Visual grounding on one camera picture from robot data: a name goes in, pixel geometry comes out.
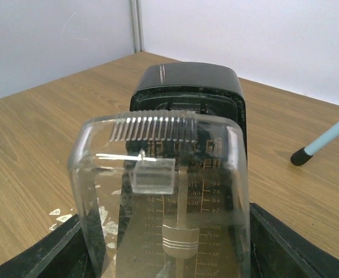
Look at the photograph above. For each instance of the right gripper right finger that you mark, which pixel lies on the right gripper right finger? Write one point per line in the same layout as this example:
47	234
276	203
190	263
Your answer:
279	251

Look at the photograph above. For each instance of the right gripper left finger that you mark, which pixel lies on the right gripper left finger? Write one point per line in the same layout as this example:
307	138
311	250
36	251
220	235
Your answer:
62	253

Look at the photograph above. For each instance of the light blue music stand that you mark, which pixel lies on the light blue music stand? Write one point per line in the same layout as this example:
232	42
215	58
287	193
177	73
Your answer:
303	155

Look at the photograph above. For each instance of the black metronome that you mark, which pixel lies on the black metronome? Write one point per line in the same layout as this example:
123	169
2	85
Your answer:
189	92

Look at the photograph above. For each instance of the clear plastic metronome cover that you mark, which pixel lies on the clear plastic metronome cover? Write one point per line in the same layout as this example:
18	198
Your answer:
96	168

